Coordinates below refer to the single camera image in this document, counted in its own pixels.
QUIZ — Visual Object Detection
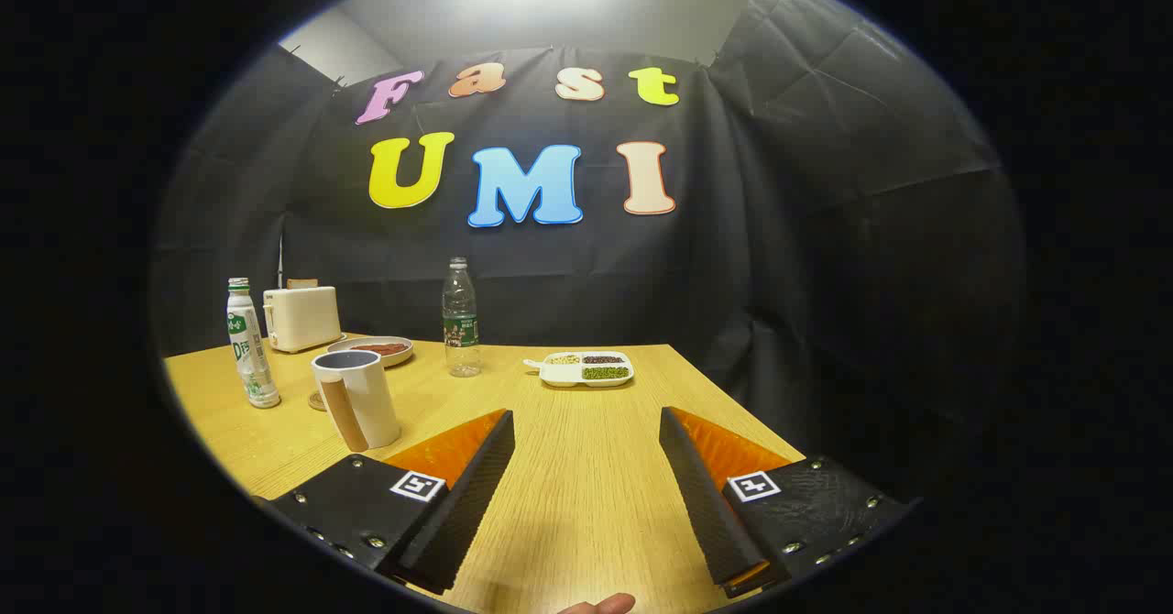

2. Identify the white juice bottle green label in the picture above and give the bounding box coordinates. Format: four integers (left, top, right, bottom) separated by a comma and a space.
226, 277, 281, 410

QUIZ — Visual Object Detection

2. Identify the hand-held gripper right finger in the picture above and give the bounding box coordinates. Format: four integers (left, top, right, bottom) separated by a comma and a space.
658, 406, 922, 599

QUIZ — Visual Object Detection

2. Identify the clear plastic water bottle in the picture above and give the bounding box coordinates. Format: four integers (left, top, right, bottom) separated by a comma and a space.
442, 258, 483, 378

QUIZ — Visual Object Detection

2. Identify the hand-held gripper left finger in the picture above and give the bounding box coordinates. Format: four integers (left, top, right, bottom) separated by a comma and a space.
252, 408, 516, 597

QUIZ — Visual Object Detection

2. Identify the white divided tray with beans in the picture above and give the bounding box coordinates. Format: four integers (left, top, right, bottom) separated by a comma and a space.
523, 350, 635, 388

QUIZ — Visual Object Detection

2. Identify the black backdrop cloth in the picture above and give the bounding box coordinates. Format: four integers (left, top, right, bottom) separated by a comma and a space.
151, 0, 1027, 468

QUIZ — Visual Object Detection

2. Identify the white toaster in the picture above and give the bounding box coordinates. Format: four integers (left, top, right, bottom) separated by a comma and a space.
263, 285, 344, 354

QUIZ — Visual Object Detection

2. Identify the round plate with red food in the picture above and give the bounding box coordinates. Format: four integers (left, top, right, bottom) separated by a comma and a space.
327, 335, 414, 368

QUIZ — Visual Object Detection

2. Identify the white cup wooden handle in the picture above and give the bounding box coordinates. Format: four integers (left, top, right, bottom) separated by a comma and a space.
310, 349, 402, 454

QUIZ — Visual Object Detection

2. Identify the wooden table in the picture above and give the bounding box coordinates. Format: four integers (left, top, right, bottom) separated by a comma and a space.
163, 334, 807, 614

